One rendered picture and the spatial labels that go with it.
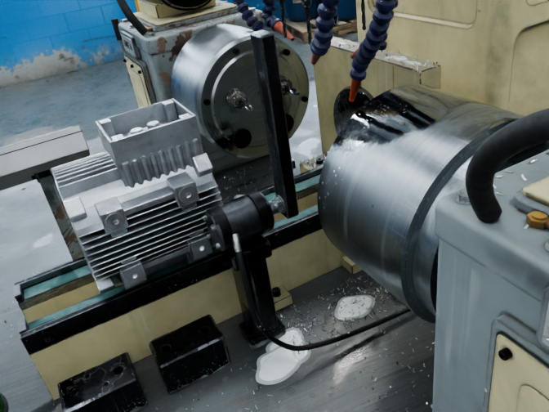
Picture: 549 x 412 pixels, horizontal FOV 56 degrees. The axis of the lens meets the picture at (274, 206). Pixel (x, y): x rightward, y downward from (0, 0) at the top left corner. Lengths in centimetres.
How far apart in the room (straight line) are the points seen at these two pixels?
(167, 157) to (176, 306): 24
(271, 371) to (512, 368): 42
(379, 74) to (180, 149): 34
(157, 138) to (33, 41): 566
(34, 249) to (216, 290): 53
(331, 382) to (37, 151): 62
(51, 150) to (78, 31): 537
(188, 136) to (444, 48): 44
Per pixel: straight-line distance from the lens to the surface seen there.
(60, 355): 82
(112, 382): 77
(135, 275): 74
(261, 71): 65
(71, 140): 98
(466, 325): 49
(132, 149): 71
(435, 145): 55
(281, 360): 80
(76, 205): 71
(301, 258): 88
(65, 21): 631
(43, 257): 121
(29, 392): 91
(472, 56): 88
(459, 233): 43
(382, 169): 56
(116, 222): 69
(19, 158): 98
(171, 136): 72
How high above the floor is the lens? 139
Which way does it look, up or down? 31 degrees down
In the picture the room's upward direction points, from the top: 9 degrees counter-clockwise
